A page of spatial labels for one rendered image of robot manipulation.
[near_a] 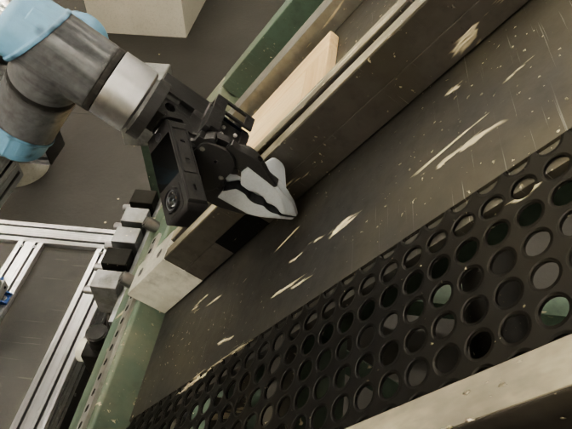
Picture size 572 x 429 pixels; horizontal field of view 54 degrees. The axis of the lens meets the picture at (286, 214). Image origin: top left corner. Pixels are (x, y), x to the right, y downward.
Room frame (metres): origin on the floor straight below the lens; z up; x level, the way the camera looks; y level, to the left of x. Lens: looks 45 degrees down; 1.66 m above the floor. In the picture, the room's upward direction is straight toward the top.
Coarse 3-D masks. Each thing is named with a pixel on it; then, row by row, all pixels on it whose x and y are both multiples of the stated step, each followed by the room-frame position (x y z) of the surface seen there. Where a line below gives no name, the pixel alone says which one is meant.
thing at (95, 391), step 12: (156, 240) 0.70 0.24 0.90; (132, 300) 0.57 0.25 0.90; (120, 324) 0.53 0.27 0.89; (120, 336) 0.50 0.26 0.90; (108, 348) 0.49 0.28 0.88; (108, 360) 0.45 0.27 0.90; (96, 384) 0.42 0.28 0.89; (96, 396) 0.40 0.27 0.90; (84, 408) 0.39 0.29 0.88; (84, 420) 0.36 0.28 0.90
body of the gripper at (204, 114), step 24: (168, 96) 0.53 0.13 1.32; (192, 96) 0.55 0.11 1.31; (216, 96) 0.55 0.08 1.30; (144, 120) 0.48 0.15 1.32; (192, 120) 0.52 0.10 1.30; (216, 120) 0.51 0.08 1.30; (192, 144) 0.48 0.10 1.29; (216, 144) 0.49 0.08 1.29; (240, 144) 0.51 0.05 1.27; (216, 168) 0.47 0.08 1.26
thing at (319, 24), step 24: (336, 0) 0.93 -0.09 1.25; (360, 0) 0.93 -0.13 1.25; (312, 24) 0.94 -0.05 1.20; (336, 24) 0.93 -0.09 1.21; (288, 48) 0.96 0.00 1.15; (312, 48) 0.94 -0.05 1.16; (264, 72) 0.98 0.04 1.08; (288, 72) 0.94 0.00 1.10; (264, 96) 0.95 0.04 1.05; (240, 120) 0.96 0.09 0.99
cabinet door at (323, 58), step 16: (320, 48) 0.87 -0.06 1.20; (336, 48) 0.85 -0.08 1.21; (304, 64) 0.87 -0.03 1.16; (320, 64) 0.80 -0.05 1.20; (288, 80) 0.88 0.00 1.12; (304, 80) 0.81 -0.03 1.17; (272, 96) 0.89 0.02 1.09; (288, 96) 0.82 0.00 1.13; (304, 96) 0.75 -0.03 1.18; (256, 112) 0.90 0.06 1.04; (272, 112) 0.83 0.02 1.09; (288, 112) 0.76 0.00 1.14; (256, 128) 0.84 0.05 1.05; (272, 128) 0.77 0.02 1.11; (256, 144) 0.77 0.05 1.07
